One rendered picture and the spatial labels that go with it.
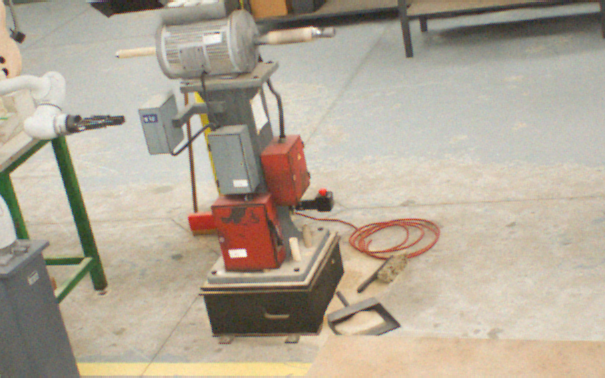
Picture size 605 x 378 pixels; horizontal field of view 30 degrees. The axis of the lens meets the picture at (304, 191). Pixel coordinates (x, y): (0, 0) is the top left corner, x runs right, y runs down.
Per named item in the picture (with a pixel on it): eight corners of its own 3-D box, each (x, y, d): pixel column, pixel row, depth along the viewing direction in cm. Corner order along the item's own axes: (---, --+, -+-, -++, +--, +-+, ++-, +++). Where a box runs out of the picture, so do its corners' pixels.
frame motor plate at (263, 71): (279, 67, 466) (278, 58, 464) (262, 86, 445) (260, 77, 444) (201, 74, 477) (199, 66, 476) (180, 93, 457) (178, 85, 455)
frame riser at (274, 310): (351, 272, 521) (342, 225, 512) (316, 343, 468) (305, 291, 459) (250, 275, 538) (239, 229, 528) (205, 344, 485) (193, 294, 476)
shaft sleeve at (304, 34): (315, 38, 446) (313, 25, 444) (312, 43, 441) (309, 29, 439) (273, 43, 452) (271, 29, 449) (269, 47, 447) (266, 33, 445)
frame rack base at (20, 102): (39, 118, 519) (28, 84, 513) (23, 130, 506) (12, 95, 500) (-11, 122, 528) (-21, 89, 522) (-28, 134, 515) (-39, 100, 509)
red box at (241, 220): (287, 256, 478) (271, 179, 464) (279, 270, 468) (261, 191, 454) (234, 258, 487) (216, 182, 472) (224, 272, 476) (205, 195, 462)
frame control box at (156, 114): (224, 144, 459) (211, 85, 449) (206, 165, 441) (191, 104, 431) (171, 148, 467) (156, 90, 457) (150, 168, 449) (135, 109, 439)
